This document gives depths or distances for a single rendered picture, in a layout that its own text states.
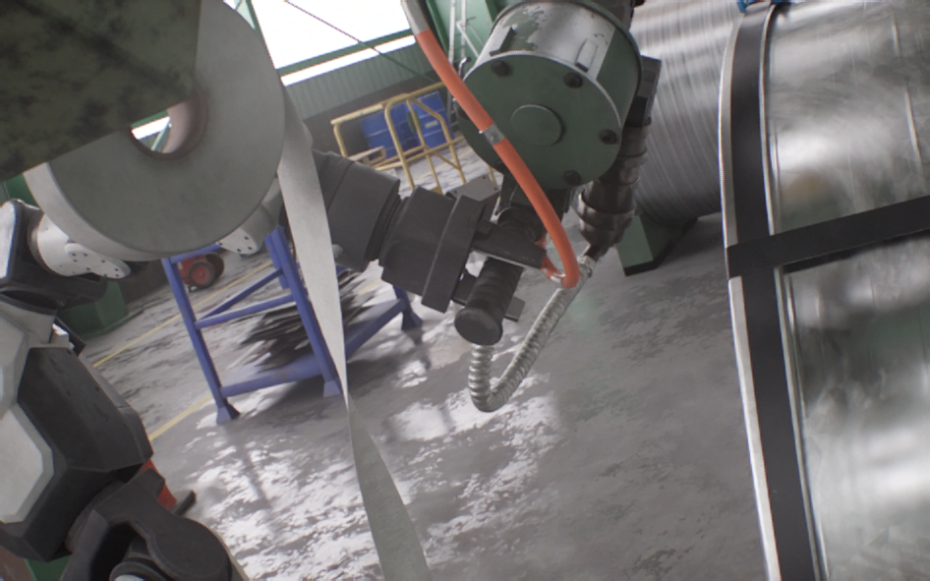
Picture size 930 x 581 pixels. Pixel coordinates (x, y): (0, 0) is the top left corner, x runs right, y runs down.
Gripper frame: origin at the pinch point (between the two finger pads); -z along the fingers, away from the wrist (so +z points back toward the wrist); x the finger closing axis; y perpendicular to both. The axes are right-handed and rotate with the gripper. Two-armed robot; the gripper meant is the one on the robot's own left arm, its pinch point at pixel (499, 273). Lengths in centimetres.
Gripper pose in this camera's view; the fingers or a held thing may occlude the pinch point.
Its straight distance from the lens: 111.5
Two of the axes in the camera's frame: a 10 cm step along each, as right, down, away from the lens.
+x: 2.1, -6.1, -7.6
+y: 3.1, -6.9, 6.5
